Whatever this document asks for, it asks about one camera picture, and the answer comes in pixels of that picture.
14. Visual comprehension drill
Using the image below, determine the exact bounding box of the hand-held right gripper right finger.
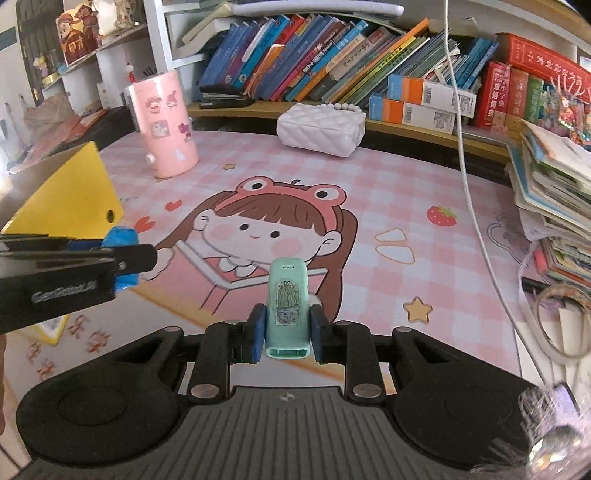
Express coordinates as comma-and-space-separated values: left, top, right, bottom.
309, 305, 464, 402

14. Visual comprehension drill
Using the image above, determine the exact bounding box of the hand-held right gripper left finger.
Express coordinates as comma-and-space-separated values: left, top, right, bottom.
113, 304, 269, 402

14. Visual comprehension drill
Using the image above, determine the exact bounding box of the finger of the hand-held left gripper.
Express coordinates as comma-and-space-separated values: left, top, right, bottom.
0, 244, 158, 293
0, 225, 140, 254

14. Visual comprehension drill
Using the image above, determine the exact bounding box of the mint green cactus-print device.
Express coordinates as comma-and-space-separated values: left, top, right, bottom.
264, 257, 311, 361

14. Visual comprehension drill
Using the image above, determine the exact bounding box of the yellow cardboard box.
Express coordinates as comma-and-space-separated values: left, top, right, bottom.
0, 141, 124, 346

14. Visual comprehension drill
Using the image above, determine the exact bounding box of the pink sticker-covered cylinder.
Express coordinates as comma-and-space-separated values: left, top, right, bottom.
127, 70, 200, 178

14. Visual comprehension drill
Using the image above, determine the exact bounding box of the black stapler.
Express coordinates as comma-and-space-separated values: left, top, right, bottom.
200, 85, 246, 110

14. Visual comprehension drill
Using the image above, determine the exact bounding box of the white quilted purse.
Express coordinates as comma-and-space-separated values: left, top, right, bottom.
276, 102, 368, 159

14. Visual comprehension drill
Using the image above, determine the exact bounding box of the white bookshelf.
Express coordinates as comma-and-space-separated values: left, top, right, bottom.
60, 0, 591, 158

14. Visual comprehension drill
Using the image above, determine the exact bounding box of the red cartoon canister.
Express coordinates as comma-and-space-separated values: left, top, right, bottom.
55, 4, 101, 66

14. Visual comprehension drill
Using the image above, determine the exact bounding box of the orange and blue box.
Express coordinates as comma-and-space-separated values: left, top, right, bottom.
387, 74, 479, 114
368, 92, 459, 136

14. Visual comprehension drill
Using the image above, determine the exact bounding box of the leopard print hair band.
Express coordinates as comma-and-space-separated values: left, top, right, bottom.
537, 281, 591, 361

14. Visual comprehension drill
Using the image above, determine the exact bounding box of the row of leaning books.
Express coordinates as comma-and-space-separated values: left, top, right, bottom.
198, 14, 500, 105

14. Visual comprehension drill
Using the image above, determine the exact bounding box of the stack of books and papers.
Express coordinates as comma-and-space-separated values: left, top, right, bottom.
505, 117, 591, 292

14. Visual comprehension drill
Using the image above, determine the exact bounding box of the row of red books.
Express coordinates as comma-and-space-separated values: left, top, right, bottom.
475, 32, 591, 131

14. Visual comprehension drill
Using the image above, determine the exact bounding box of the colourful glitter decoration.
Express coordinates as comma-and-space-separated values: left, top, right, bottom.
540, 74, 591, 149

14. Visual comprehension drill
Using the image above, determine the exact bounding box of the white cable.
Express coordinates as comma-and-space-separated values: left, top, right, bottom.
442, 0, 557, 354

